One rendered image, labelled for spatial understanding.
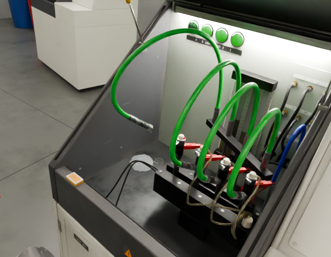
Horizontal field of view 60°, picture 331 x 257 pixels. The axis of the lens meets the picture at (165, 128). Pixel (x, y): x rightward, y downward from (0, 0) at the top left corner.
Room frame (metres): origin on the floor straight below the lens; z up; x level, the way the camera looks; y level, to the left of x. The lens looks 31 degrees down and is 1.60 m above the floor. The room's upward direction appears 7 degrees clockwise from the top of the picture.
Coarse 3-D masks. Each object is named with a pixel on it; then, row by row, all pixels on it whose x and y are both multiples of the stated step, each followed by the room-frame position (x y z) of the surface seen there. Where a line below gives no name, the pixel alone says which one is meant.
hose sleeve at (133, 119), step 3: (129, 114) 0.75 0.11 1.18; (129, 117) 0.74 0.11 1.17; (132, 117) 0.75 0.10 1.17; (135, 117) 0.75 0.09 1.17; (129, 120) 0.75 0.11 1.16; (132, 120) 0.74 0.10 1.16; (135, 120) 0.75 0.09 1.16; (138, 120) 0.76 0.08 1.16; (141, 120) 0.77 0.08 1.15; (138, 123) 0.75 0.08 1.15; (141, 123) 0.76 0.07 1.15; (144, 123) 0.77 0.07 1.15; (147, 123) 0.78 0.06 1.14; (141, 126) 0.76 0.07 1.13; (144, 126) 0.76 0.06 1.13; (147, 126) 0.77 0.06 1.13
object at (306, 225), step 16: (320, 144) 0.56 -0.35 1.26; (320, 160) 0.55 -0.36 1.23; (304, 176) 0.55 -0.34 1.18; (320, 176) 0.53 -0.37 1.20; (304, 192) 0.54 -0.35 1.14; (320, 192) 0.51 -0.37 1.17; (304, 208) 0.52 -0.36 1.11; (320, 208) 0.50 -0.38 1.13; (288, 224) 0.51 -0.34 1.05; (304, 224) 0.50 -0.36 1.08; (320, 224) 0.48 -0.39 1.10; (288, 240) 0.50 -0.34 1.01; (304, 240) 0.48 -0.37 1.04; (320, 240) 0.47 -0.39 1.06; (304, 256) 0.47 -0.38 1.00; (320, 256) 0.45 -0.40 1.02
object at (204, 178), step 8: (240, 88) 0.64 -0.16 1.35; (248, 88) 0.65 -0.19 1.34; (256, 88) 0.69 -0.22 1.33; (240, 96) 0.62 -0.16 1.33; (256, 96) 0.72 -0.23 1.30; (232, 104) 0.59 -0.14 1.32; (256, 104) 0.73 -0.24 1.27; (224, 112) 0.58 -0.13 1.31; (256, 112) 0.73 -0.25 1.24; (216, 120) 0.57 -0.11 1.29; (216, 128) 0.55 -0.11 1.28; (248, 128) 0.74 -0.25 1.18; (208, 136) 0.55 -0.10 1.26; (248, 136) 0.74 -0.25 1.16; (208, 144) 0.54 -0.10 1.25; (200, 152) 0.54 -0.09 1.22; (200, 160) 0.53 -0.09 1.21; (200, 168) 0.53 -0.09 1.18; (200, 176) 0.53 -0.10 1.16; (208, 176) 0.57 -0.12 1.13
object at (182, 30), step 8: (168, 32) 0.79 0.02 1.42; (176, 32) 0.80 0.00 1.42; (184, 32) 0.82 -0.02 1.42; (192, 32) 0.83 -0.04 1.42; (200, 32) 0.84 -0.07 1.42; (152, 40) 0.77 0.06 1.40; (208, 40) 0.86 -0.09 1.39; (144, 48) 0.76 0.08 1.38; (216, 48) 0.87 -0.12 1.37; (216, 56) 0.89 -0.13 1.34; (128, 64) 0.74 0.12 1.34; (120, 72) 0.73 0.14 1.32; (112, 88) 0.72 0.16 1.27; (112, 96) 0.72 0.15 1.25; (216, 104) 0.90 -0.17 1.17; (120, 112) 0.73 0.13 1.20
